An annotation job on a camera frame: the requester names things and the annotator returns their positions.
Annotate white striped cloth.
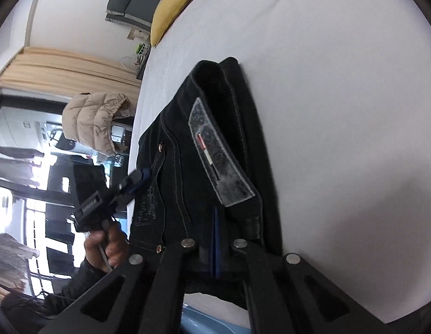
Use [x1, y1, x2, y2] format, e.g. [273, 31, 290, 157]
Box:
[0, 233, 40, 286]

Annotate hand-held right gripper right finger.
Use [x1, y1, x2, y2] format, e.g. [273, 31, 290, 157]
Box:
[222, 238, 404, 334]

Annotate hanging grey garment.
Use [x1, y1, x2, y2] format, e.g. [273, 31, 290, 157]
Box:
[0, 145, 45, 186]

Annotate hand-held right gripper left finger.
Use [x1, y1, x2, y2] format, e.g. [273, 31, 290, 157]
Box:
[38, 207, 223, 334]

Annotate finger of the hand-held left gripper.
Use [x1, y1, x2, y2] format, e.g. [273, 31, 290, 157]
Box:
[118, 168, 154, 213]

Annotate white bed sheet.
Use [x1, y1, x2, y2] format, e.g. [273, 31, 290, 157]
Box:
[126, 0, 431, 328]

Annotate person's left hand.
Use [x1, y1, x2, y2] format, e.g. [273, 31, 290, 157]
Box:
[84, 223, 130, 272]

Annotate small white basket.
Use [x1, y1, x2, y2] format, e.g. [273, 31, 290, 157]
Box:
[133, 42, 151, 66]

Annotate yellow pillow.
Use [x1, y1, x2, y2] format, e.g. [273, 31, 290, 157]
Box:
[150, 0, 196, 47]

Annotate black denim pants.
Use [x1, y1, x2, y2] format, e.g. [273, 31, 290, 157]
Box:
[126, 57, 284, 310]

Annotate light blue object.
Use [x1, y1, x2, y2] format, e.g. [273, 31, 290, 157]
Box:
[181, 303, 252, 334]

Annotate beige curtain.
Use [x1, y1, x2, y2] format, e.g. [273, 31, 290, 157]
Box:
[0, 46, 143, 100]

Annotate person's left forearm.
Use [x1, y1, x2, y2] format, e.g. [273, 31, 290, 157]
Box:
[0, 261, 111, 334]

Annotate beige down jacket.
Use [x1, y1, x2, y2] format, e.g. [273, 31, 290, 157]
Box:
[61, 92, 136, 156]

